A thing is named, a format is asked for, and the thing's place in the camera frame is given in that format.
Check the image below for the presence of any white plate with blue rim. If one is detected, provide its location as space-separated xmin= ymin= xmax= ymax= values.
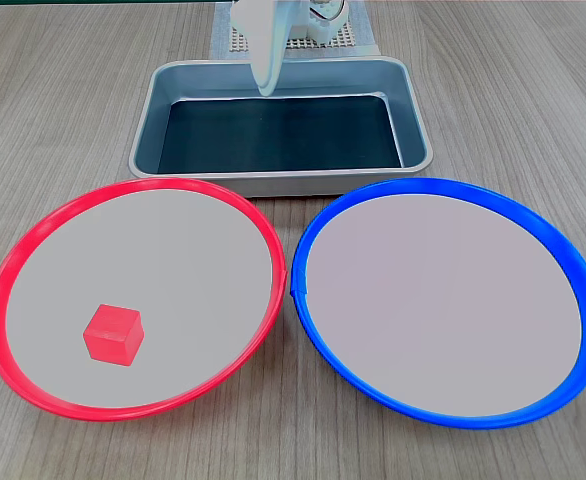
xmin=290 ymin=176 xmax=586 ymax=432

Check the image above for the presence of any small red cube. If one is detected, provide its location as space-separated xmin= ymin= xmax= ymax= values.
xmin=82 ymin=303 xmax=146 ymax=368

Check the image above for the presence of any black tray mat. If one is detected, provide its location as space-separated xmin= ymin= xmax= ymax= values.
xmin=156 ymin=94 xmax=404 ymax=176

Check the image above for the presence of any steel tray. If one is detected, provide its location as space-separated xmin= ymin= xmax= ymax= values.
xmin=127 ymin=55 xmax=435 ymax=199

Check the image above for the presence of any white plate with red rim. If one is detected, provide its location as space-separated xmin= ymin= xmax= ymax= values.
xmin=0 ymin=175 xmax=288 ymax=424

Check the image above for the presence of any pale perforated base plate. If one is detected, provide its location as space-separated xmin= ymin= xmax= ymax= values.
xmin=227 ymin=3 xmax=360 ymax=54

